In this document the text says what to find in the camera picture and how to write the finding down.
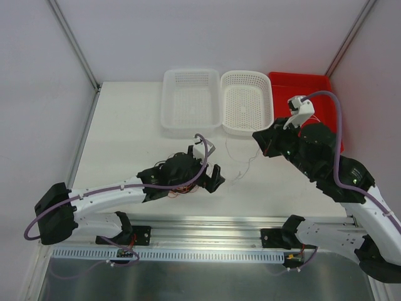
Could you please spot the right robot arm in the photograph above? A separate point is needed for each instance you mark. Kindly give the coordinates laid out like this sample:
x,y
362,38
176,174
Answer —
x,y
376,248

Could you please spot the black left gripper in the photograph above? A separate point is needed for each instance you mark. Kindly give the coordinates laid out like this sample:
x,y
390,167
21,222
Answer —
x,y
206,177

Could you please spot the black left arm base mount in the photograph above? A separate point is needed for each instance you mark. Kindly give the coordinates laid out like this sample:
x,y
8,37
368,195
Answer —
x,y
128,233

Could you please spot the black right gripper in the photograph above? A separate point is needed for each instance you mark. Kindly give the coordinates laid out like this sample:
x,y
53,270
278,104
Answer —
x,y
275,138

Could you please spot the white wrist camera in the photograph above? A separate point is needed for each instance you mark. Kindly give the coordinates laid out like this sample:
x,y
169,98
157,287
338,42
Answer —
x,y
202,147
301,109

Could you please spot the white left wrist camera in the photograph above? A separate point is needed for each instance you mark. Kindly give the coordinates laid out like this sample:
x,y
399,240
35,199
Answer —
x,y
202,147

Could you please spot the red plastic tray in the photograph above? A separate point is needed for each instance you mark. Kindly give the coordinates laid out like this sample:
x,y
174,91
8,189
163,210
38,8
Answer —
x,y
288,85

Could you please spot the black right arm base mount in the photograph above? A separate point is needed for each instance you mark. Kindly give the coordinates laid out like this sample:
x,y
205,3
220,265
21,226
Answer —
x,y
283,237

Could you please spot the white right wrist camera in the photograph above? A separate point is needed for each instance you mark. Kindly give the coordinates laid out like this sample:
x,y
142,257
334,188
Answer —
x,y
301,109

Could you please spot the round white perforated basket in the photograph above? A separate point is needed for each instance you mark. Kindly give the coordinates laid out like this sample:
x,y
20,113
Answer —
x,y
247,98

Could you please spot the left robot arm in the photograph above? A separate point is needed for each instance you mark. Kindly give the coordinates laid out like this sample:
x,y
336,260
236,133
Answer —
x,y
62,213

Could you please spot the white slotted cable duct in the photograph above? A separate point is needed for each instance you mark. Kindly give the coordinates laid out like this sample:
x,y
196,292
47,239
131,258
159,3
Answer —
x,y
147,254

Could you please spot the rectangular white perforated basket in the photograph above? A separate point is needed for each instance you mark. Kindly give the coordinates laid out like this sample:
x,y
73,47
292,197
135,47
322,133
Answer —
x,y
191,102

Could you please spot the aluminium rail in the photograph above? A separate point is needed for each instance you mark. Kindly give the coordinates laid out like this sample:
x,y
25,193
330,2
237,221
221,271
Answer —
x,y
206,232

